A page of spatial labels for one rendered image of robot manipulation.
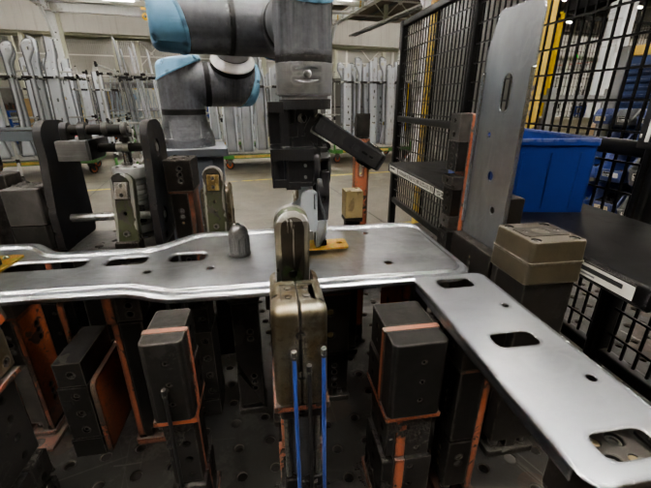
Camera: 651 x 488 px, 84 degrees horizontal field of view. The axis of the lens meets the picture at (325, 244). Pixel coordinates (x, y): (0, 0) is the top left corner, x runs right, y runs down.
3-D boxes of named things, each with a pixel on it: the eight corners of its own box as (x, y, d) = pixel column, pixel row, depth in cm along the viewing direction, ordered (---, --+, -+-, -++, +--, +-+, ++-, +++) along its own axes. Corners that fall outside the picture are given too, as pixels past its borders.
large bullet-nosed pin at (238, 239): (230, 267, 55) (225, 227, 53) (231, 259, 58) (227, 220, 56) (251, 266, 56) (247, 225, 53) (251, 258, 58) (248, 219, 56)
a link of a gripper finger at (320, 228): (287, 247, 56) (284, 188, 53) (325, 245, 57) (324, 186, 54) (289, 254, 53) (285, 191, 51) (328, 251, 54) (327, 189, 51)
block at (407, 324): (369, 533, 47) (382, 354, 37) (350, 455, 57) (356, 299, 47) (439, 520, 48) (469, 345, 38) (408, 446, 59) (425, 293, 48)
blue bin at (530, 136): (494, 212, 66) (507, 138, 62) (445, 179, 95) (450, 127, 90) (585, 212, 66) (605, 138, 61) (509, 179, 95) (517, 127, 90)
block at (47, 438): (15, 456, 57) (-55, 293, 47) (58, 394, 69) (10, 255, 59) (53, 451, 58) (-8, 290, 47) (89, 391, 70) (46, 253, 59)
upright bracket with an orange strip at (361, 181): (349, 343, 84) (356, 113, 66) (348, 339, 85) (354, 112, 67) (361, 341, 84) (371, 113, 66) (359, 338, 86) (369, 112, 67)
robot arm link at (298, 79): (326, 67, 52) (337, 61, 45) (326, 101, 54) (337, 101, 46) (274, 66, 51) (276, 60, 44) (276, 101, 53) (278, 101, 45)
